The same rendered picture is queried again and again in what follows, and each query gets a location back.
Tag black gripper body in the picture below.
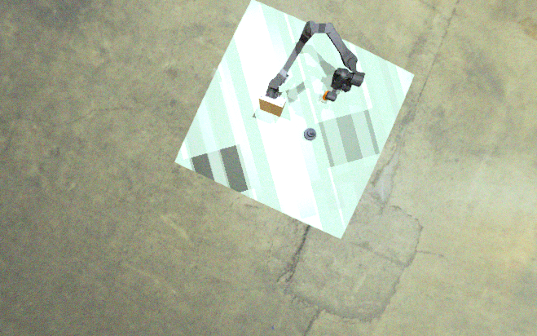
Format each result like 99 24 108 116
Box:
325 69 345 102

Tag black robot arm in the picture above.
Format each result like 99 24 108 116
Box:
265 20 366 99

